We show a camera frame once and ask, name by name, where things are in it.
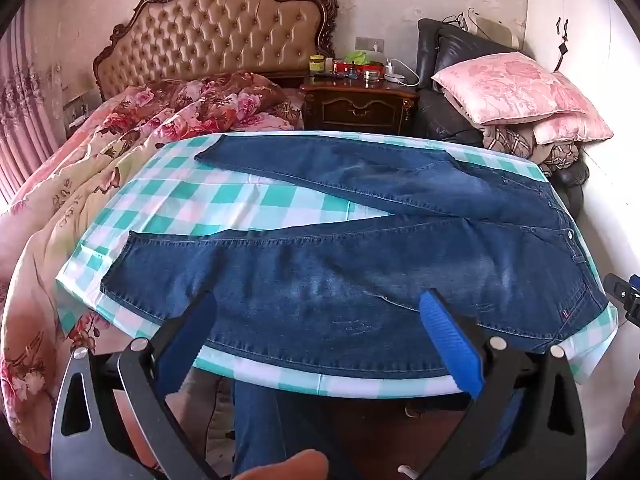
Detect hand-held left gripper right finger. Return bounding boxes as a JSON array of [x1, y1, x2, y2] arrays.
[[419, 287, 588, 480]]

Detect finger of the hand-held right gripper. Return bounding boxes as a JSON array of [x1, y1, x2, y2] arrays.
[[604, 272, 640, 328]]

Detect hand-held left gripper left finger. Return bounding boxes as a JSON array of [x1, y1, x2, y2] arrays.
[[50, 290, 219, 480]]

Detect blue denim pants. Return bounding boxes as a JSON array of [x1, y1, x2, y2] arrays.
[[99, 134, 612, 367]]

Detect person's left hand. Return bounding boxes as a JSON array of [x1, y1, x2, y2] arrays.
[[235, 449, 331, 480]]

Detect teal white checkered tablecloth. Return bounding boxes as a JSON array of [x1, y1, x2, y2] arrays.
[[55, 130, 621, 398]]

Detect small pink floral pillow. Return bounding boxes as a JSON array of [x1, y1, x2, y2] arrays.
[[530, 72, 615, 146]]

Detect pink floral quilt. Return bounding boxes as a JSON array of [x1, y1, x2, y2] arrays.
[[0, 80, 306, 461]]

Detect brown plaid blanket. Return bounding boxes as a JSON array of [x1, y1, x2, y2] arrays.
[[481, 122, 581, 178]]

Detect black leather armchair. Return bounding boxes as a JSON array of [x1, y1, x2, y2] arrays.
[[414, 17, 591, 221]]

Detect large pink floral pillow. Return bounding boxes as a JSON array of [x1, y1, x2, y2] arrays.
[[431, 52, 588, 128]]

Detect dark wooden nightstand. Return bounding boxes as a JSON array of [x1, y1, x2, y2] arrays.
[[299, 72, 421, 136]]

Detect dark red floral blanket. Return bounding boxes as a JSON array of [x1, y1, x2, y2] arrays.
[[145, 71, 306, 133]]

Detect pink curtain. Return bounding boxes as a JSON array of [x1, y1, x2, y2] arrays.
[[0, 7, 68, 206]]

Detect beige cushion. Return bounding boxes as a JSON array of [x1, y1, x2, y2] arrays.
[[475, 16, 521, 51]]

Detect red flat box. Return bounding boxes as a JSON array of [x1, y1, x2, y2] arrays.
[[334, 61, 383, 77]]

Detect tufted carved wooden headboard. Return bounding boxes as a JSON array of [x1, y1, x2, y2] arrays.
[[92, 0, 341, 103]]

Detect dark hanging strap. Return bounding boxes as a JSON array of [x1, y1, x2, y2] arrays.
[[552, 17, 571, 73]]

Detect white charging cable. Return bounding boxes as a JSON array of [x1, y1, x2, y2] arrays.
[[390, 57, 421, 87]]

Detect wire clothes hangers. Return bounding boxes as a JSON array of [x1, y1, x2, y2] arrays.
[[442, 7, 476, 31]]

